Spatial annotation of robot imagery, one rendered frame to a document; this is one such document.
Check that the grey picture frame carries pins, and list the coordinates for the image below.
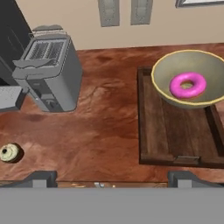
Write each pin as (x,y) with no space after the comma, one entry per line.
(198,3)

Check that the grey wall outlet plate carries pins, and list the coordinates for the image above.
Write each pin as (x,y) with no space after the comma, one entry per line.
(141,11)
(108,12)

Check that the grey toaster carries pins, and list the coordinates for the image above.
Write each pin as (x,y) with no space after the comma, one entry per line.
(50,71)

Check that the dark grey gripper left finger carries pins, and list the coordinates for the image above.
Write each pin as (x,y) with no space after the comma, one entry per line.
(43,178)

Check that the dark grey appliance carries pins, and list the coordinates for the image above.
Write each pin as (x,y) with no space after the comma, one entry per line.
(10,43)

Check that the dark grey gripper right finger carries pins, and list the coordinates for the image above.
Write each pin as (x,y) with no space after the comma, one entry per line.
(182,179)

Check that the pink frosted donut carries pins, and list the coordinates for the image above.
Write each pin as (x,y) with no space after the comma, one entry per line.
(188,85)

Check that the brown wooden tray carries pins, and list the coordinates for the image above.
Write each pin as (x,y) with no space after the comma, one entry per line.
(175,137)

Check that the grey bowl with yellow rim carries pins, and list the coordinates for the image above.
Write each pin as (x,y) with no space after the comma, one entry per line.
(175,65)

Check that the cream frosted cupcake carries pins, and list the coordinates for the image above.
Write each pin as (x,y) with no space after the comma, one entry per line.
(9,152)

